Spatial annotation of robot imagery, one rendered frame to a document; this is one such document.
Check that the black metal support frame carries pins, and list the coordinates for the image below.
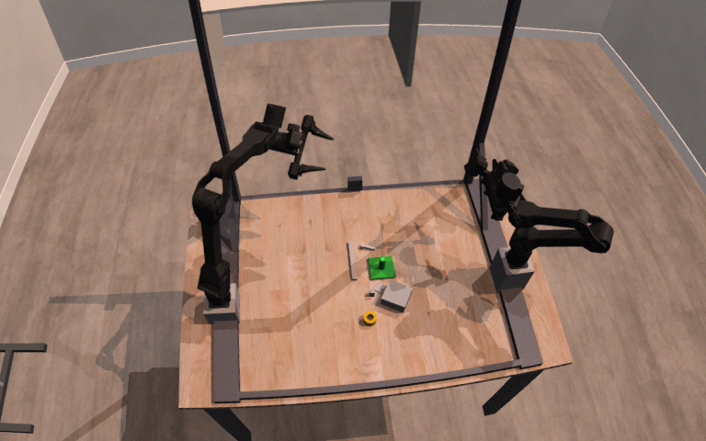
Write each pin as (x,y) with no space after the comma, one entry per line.
(503,46)

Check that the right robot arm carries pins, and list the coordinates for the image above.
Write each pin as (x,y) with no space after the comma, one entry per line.
(209,206)

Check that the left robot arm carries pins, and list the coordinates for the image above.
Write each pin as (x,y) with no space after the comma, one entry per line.
(525,214)

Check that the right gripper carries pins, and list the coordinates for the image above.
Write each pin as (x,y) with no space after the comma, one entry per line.
(295,168)

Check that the green square plate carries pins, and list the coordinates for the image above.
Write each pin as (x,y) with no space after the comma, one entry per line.
(380,270)

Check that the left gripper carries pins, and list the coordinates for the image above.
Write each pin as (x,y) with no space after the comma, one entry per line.
(477,166)

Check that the yellow round nut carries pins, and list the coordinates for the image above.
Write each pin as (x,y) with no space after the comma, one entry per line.
(372,315)

